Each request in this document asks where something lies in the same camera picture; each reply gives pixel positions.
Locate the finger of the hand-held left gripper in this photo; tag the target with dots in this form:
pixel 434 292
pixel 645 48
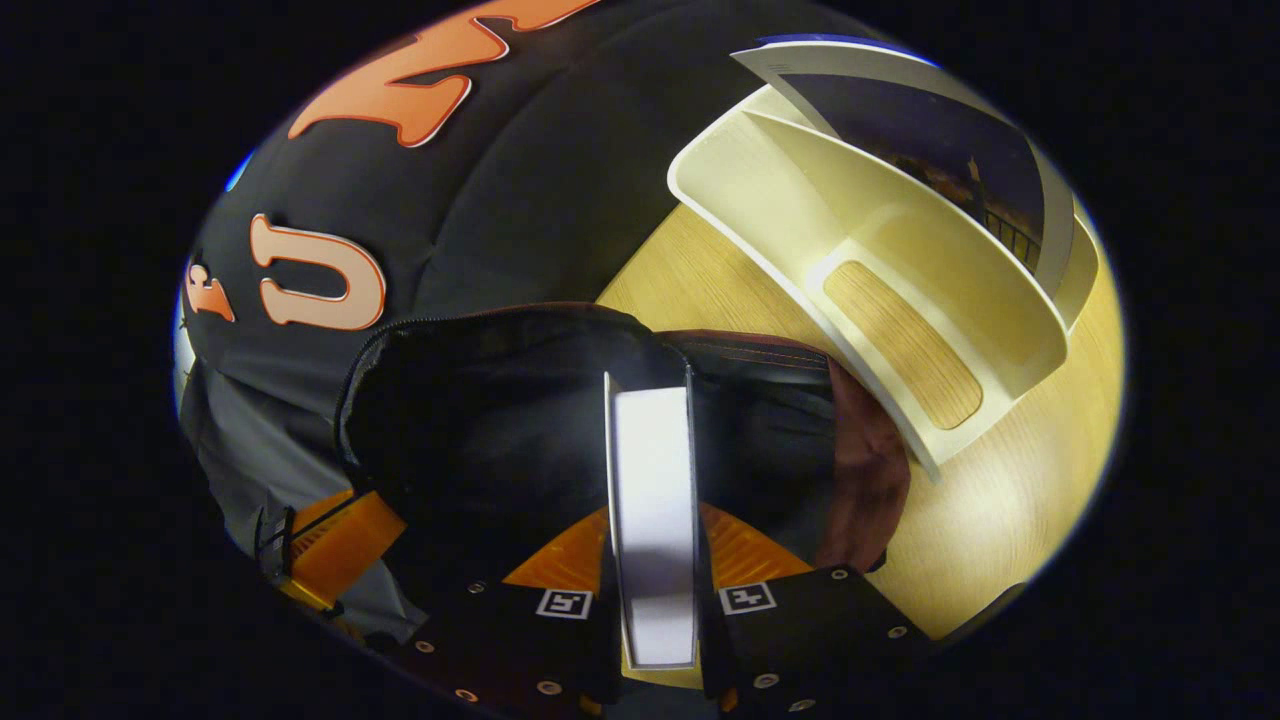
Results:
pixel 345 545

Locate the white plastic bookshelf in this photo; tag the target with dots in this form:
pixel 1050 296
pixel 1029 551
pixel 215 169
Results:
pixel 800 230

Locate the maroon schoolbag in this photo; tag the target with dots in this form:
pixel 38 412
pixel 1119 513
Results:
pixel 480 430

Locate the black backdrop cloth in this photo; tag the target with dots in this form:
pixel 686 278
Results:
pixel 540 200

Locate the blue cover book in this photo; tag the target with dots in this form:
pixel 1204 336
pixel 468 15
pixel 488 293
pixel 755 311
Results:
pixel 920 140

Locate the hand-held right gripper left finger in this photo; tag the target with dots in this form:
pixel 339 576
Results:
pixel 500 640

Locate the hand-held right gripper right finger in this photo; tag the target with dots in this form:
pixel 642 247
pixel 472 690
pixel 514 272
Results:
pixel 800 640

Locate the grey portrait cover book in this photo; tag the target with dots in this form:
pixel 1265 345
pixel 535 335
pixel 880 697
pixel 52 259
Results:
pixel 655 520

